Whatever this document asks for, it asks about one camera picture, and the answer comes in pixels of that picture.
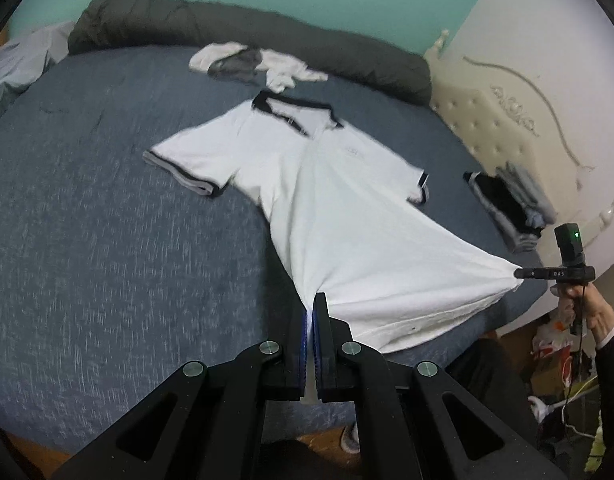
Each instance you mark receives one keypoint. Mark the light grey sheet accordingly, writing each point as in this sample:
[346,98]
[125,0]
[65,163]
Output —
[17,65]

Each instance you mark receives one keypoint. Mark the dark grey rolled duvet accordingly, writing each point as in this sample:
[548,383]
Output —
[287,35]

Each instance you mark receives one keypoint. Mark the grey slipper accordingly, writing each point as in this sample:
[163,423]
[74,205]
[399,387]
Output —
[350,437]

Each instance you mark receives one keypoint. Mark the white polo shirt black collar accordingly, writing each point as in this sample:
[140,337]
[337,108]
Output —
[347,210]

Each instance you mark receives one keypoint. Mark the cream tufted headboard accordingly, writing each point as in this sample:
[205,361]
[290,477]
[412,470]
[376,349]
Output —
[497,120]

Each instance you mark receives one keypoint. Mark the dark grey garment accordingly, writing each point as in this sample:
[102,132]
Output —
[237,65]

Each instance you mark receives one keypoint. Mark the light blue folded garment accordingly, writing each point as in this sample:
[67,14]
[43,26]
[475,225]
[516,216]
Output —
[533,220]

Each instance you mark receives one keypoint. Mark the orange and white plastic bag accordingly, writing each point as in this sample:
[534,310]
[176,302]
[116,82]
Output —
[552,340]

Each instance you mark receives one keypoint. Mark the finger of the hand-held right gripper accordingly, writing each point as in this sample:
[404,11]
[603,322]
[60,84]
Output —
[529,273]

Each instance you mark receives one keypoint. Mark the black folded garment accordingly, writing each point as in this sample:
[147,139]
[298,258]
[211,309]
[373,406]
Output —
[502,200]

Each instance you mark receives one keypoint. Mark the person's right hand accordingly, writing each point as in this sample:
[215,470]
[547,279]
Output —
[599,310]

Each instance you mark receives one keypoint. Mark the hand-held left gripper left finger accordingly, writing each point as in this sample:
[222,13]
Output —
[301,355]

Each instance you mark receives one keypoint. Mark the white long-sleeve shirt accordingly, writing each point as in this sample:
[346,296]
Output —
[287,67]

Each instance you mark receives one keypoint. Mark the person's right forearm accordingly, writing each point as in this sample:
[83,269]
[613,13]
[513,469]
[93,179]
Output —
[612,385]

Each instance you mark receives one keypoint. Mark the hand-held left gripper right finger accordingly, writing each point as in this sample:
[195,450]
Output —
[318,355]

